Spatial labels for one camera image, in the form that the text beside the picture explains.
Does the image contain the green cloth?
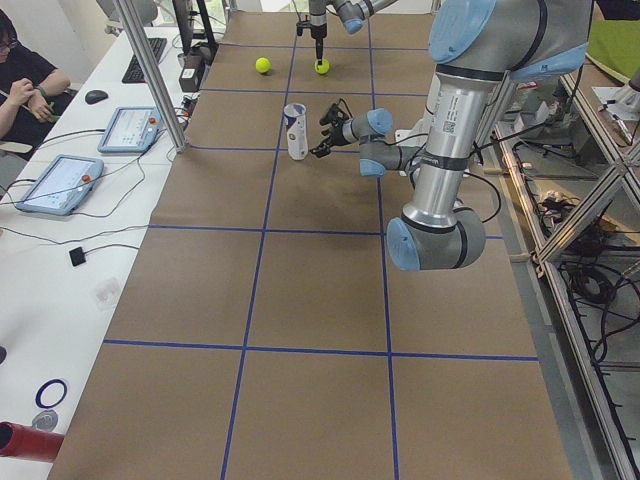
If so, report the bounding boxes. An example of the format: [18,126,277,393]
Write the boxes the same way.
[587,20,640,83]

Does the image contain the blue teach pendant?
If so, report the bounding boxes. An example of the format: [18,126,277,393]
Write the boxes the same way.
[15,155,104,216]
[97,106,163,154]

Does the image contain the black computer mouse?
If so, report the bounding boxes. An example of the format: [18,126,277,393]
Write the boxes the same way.
[84,89,109,105]

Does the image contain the near blue teach pendant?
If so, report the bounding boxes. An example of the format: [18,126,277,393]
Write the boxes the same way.
[15,155,104,216]

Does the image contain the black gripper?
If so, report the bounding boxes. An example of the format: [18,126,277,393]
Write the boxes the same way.
[309,102,356,158]
[296,0,327,64]

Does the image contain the red cylinder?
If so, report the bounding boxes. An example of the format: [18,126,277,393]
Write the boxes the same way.
[1,422,65,463]

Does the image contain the black keyboard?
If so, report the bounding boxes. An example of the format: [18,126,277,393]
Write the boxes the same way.
[121,37,169,84]

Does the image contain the seated person in black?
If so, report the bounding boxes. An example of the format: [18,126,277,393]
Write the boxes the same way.
[1,13,73,149]

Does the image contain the small black square pad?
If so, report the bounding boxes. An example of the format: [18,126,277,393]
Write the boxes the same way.
[69,246,86,267]

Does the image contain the black computer monitor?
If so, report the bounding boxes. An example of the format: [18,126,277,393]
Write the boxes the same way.
[172,0,218,58]

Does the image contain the aluminium side frame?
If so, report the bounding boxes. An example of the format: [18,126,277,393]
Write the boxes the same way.
[486,64,639,479]

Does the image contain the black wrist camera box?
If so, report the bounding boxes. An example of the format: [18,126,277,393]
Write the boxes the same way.
[325,98,352,123]

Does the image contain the aluminium frame post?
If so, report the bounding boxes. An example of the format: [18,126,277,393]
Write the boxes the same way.
[114,0,186,153]

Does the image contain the blue tape roll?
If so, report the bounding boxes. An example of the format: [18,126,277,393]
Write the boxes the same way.
[34,378,68,410]

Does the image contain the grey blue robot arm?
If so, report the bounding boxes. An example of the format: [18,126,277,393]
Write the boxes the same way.
[296,0,396,66]
[311,1,591,271]

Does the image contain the small black box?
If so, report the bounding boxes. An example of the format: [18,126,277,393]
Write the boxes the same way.
[178,42,215,93]

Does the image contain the yellow Wilson tennis ball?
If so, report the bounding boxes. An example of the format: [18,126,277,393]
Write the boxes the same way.
[255,57,271,75]

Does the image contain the far blue teach pendant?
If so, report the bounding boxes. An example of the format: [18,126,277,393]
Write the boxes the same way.
[97,106,163,154]

